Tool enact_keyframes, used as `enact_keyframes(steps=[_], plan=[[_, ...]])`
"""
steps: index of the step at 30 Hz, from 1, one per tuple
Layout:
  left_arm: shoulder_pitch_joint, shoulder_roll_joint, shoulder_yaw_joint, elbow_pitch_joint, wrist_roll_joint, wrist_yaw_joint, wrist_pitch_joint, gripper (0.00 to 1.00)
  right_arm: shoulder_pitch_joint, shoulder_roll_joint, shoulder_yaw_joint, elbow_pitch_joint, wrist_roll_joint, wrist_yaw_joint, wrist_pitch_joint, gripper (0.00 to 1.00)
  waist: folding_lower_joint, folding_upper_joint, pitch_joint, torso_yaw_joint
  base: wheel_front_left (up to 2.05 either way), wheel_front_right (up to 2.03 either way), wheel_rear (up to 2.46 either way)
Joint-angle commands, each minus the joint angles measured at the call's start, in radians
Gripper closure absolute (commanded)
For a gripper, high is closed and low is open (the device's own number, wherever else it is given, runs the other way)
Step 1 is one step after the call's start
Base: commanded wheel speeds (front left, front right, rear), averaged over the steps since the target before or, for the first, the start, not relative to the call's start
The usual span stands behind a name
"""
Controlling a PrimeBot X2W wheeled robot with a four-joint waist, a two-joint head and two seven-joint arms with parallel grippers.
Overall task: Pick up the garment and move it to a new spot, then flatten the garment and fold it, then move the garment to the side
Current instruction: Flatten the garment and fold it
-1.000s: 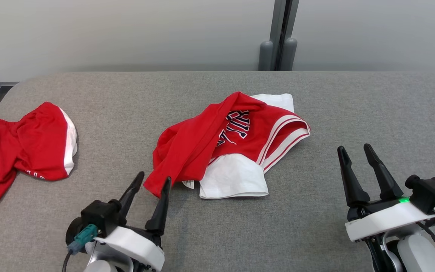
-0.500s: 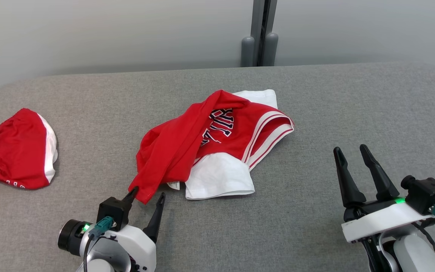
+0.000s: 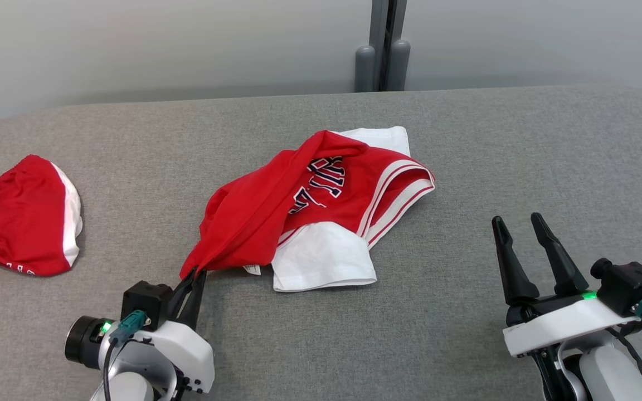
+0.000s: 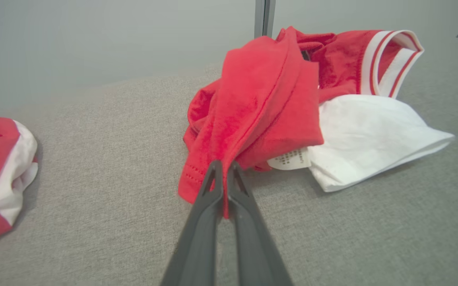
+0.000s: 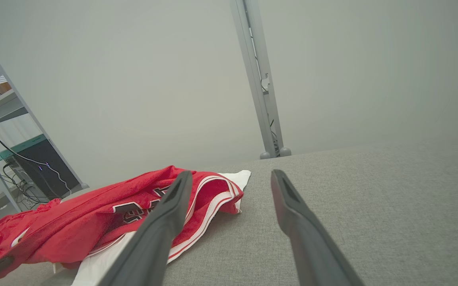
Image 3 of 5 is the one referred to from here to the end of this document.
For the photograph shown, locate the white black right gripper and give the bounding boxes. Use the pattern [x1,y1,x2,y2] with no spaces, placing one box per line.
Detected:
[491,213,642,401]

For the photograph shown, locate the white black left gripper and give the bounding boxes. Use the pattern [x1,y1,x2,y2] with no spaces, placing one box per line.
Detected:
[65,269,215,393]

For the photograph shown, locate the red white striped t-shirt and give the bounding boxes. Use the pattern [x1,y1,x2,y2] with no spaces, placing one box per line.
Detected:
[180,126,436,293]

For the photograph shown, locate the red white Bulls shorts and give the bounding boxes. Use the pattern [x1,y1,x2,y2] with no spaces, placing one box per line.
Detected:
[0,155,83,308]

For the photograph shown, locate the grey cylinder post foot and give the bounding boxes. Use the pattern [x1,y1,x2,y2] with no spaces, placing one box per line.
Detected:
[385,39,411,91]
[354,46,376,92]

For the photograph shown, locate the grey partition post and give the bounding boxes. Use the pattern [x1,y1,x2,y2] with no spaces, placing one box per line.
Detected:
[367,0,408,91]

